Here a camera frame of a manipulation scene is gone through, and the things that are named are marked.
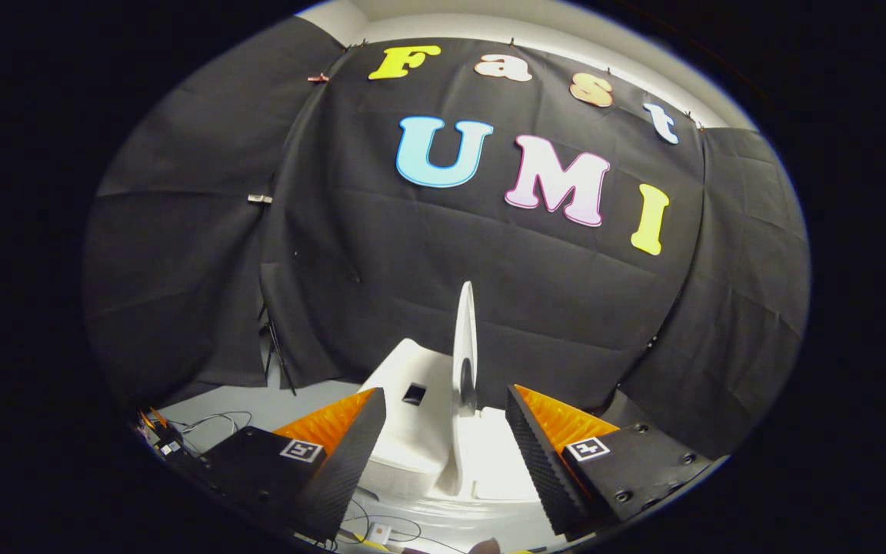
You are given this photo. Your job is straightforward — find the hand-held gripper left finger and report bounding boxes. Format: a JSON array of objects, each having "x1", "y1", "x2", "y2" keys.
[{"x1": 195, "y1": 386, "x2": 388, "y2": 542}]

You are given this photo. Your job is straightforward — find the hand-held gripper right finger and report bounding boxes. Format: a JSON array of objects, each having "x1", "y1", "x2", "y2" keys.
[{"x1": 505, "y1": 384, "x2": 714, "y2": 538}]

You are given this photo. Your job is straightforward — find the white toilet lid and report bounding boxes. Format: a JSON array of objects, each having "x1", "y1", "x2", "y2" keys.
[{"x1": 449, "y1": 281, "x2": 482, "y2": 495}]

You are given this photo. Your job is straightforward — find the white toilet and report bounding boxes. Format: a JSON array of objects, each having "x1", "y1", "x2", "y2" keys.
[{"x1": 354, "y1": 338, "x2": 545, "y2": 506}]

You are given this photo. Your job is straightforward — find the black stand legs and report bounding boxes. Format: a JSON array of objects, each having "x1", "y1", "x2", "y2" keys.
[{"x1": 257, "y1": 300, "x2": 298, "y2": 398}]

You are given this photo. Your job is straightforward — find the black backdrop cloth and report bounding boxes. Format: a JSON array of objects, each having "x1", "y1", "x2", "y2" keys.
[{"x1": 83, "y1": 15, "x2": 810, "y2": 461}]

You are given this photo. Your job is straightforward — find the thin floor cable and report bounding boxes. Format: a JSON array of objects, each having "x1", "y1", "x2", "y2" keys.
[{"x1": 180, "y1": 410, "x2": 254, "y2": 437}]

